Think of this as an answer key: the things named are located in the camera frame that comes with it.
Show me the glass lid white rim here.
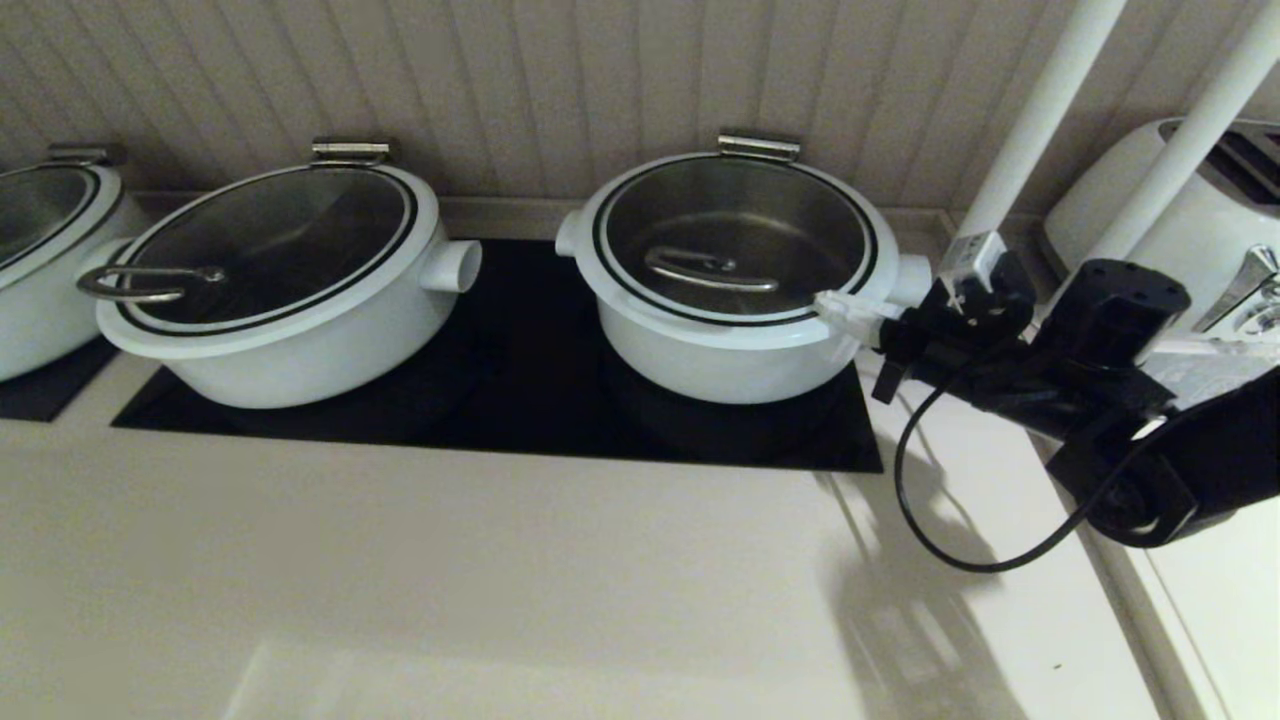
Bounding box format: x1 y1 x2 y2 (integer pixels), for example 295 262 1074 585
75 162 441 359
0 160 126 291
575 150 903 348

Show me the white toaster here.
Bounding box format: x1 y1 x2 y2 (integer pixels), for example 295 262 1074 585
1040 117 1280 341

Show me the large black glass cooktop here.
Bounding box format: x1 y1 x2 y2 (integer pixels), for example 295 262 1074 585
110 237 885 474

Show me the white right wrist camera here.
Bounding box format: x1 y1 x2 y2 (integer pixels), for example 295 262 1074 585
925 232 1036 336

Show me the small black glass cooktop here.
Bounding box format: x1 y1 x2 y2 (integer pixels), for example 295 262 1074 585
0 338 121 423

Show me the white metal pole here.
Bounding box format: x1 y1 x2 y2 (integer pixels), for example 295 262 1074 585
940 0 1129 276
1085 5 1280 271

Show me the white cooking pot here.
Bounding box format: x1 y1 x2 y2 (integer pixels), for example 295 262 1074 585
97 200 484 410
0 190 151 383
555 210 933 406

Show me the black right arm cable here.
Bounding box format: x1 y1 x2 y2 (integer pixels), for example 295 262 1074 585
893 345 1176 574

